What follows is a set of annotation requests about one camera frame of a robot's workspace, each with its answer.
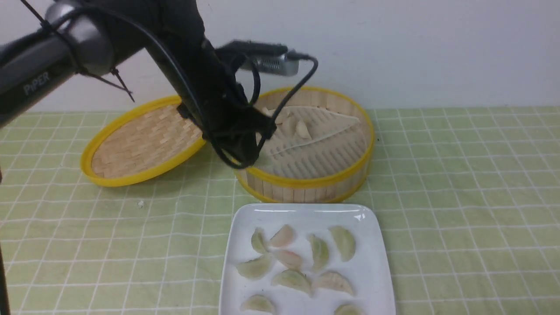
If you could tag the green checkered tablecloth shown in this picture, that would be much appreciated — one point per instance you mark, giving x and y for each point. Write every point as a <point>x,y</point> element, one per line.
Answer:
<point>467,201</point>

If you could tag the green dumpling plate centre right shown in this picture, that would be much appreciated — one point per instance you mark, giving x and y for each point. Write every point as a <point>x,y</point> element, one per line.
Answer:
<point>320,252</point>

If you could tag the green dumpling plate bottom right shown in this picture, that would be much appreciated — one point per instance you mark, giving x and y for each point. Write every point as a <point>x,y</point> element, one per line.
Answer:
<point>348,309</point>

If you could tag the white square plate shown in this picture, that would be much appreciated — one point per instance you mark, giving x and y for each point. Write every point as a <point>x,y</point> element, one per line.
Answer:
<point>368,270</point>

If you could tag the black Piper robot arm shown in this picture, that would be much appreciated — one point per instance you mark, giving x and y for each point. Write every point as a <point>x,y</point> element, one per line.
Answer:
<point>93,37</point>

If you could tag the pink dumpling plate centre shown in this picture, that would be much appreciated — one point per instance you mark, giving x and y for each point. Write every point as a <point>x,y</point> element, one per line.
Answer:
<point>289,259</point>

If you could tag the pale dumpling on plate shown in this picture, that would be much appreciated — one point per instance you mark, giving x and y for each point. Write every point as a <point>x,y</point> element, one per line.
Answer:
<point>258,241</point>

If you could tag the dumpling in steamer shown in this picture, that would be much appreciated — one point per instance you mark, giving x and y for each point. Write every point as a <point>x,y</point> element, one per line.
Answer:
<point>302,131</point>

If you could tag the white steamer liner cloth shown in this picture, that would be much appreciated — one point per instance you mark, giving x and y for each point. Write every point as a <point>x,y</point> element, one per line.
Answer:
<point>338,141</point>

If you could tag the green dumpling plate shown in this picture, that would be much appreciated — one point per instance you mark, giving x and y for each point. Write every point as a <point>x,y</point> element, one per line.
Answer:
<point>345,242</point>
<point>320,252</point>
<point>258,303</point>
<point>348,309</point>
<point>293,279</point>

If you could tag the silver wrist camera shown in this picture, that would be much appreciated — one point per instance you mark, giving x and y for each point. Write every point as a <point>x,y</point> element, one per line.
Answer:
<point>267,58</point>

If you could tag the yellow-rimmed bamboo steamer lid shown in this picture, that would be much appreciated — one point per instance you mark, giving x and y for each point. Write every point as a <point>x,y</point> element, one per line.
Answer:
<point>141,144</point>

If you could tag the green dumpling plate top right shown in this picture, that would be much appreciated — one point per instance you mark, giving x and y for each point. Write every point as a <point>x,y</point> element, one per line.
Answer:
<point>345,242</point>

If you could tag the green dumpling plate lower centre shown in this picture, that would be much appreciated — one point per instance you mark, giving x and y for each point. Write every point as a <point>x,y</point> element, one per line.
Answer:
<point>293,279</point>

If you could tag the green dumpling plate bottom left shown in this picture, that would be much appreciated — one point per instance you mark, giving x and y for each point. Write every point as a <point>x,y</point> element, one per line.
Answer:
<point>258,303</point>

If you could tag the pale green dumpling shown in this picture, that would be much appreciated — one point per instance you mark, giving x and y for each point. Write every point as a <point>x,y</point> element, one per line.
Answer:
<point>256,268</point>

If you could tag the pale dumpling lower right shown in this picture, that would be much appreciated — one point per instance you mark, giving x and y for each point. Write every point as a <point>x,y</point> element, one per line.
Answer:
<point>333,281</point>

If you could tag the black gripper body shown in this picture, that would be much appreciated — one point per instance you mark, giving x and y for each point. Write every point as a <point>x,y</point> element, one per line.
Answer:
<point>215,102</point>

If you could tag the pink dumpling on plate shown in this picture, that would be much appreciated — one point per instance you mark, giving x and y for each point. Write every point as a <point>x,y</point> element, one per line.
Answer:
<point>284,237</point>

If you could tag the yellow-rimmed bamboo steamer basket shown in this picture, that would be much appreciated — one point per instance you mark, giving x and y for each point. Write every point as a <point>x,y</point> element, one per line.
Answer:
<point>334,188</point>

